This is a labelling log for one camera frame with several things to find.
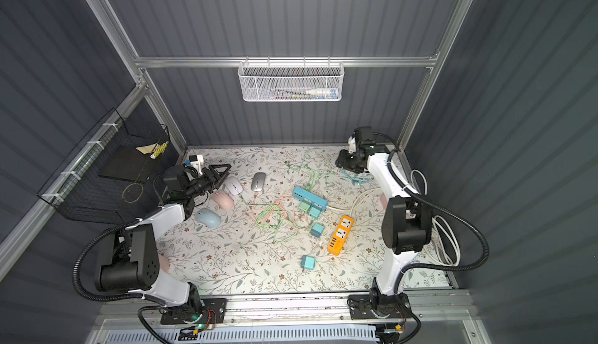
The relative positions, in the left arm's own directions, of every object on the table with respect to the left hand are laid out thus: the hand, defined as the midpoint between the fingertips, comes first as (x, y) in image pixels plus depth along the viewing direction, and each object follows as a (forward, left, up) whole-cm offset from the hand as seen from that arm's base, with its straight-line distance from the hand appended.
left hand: (232, 169), depth 85 cm
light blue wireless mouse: (-10, +12, -19) cm, 24 cm away
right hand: (+6, -43, -4) cm, 43 cm away
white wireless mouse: (+6, +5, -18) cm, 19 cm away
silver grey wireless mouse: (+8, -6, -19) cm, 22 cm away
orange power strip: (-20, -39, -19) cm, 48 cm away
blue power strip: (-3, -29, -17) cm, 34 cm away
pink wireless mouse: (-1, +9, -19) cm, 21 cm away
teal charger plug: (-8, -31, -18) cm, 37 cm away
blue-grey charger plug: (-16, -31, -18) cm, 40 cm away
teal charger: (-28, -28, -19) cm, 43 cm away
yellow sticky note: (+3, +29, +7) cm, 31 cm away
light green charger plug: (-5, -27, -18) cm, 33 cm away
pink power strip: (-3, -60, -18) cm, 63 cm away
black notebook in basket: (-3, +33, +8) cm, 34 cm away
